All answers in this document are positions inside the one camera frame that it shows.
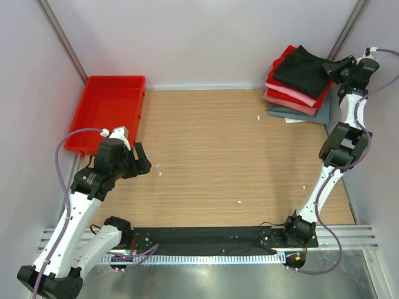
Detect black t shirt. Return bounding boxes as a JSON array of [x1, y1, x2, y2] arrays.
[[272, 45, 331, 98]]

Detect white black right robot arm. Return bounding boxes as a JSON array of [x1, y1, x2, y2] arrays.
[[281, 47, 380, 247]]

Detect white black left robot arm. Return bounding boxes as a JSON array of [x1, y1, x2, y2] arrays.
[[17, 126, 151, 298]]

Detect red folded shirt top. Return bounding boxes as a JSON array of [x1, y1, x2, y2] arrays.
[[266, 45, 332, 109]]

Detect red folded shirt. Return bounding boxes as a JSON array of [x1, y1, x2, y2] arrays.
[[266, 88, 317, 107], [266, 45, 332, 109]]

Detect pink folded shirt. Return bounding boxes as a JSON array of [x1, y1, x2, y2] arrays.
[[265, 82, 317, 101]]

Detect grey green folded shirt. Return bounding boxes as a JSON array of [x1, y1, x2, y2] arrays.
[[268, 93, 331, 125]]

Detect red plastic bin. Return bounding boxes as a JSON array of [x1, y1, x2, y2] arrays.
[[70, 75, 145, 144]]

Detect red folded shirt lower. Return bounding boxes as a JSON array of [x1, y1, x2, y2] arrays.
[[266, 88, 317, 107]]

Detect white folded shirt bottom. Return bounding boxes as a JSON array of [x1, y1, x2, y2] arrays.
[[284, 118, 305, 123]]

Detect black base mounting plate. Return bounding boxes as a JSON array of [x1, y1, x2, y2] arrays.
[[122, 226, 319, 257]]

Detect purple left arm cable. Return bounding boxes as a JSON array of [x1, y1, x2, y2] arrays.
[[31, 127, 160, 297]]

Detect slotted aluminium rail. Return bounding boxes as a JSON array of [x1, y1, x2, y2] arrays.
[[97, 252, 286, 267]]

